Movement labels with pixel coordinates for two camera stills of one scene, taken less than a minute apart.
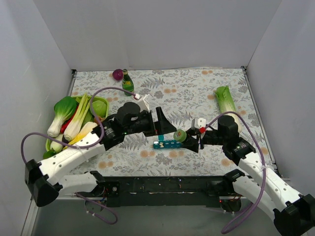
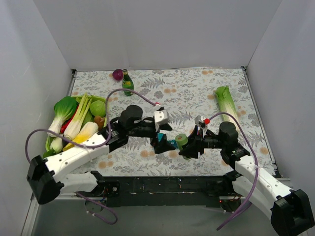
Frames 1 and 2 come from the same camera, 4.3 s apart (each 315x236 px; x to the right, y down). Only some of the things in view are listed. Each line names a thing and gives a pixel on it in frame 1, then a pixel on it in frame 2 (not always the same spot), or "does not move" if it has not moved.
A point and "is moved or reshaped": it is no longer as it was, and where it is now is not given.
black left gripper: (153, 123) → (155, 134)
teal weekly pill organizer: (162, 143) does not move
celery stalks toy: (75, 126) does not move
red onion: (117, 74) does not move
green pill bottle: (179, 135) is moved or reshaped
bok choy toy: (64, 108) does not move
